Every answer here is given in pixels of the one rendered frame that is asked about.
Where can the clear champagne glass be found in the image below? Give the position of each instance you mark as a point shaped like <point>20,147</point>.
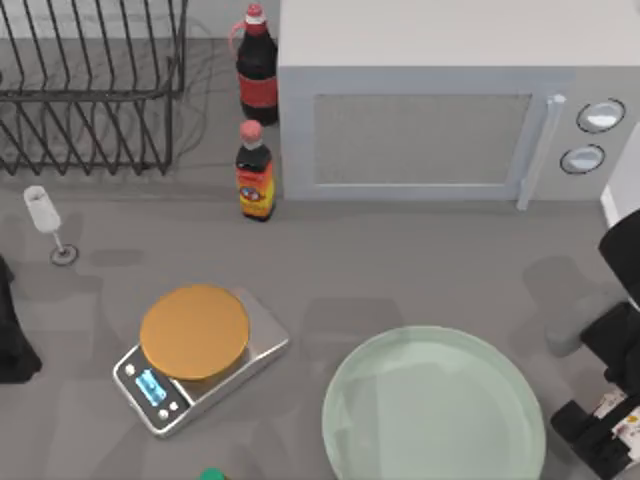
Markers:
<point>43,212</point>

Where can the round microwave knob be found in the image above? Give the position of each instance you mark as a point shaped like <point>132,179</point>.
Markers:
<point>601,116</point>
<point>582,159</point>

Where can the silver kitchen scale orange top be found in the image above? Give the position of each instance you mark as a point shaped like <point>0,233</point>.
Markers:
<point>195,332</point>

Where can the green bottle cap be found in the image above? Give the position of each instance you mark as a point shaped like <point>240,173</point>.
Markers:
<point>218,474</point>

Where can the pale microwave oven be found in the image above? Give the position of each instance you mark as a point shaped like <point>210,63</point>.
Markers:
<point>400,40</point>

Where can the large dark red-label bottle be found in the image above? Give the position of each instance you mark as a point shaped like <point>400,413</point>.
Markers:
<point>257,65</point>

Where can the small dark orange-label bottle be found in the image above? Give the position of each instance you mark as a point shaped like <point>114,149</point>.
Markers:
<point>255,190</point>

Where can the pale green round plate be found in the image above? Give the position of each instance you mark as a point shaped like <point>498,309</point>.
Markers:
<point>432,407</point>

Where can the microwave oven door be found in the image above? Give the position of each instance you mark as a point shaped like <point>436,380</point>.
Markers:
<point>420,140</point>

